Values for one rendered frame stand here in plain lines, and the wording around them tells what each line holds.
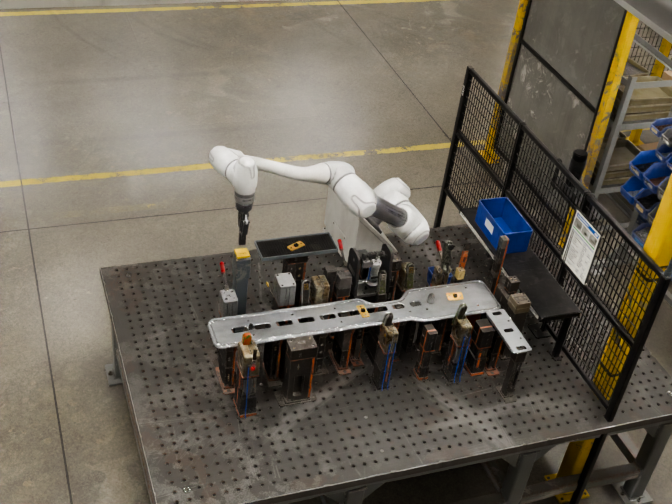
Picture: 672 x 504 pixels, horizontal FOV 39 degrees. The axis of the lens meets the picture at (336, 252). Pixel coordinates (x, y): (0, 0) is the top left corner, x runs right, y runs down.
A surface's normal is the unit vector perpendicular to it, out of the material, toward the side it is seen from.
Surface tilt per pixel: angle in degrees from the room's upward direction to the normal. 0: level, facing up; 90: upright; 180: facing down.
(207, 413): 0
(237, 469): 0
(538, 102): 89
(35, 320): 0
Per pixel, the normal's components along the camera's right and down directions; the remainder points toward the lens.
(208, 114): 0.11, -0.79
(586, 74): -0.94, 0.14
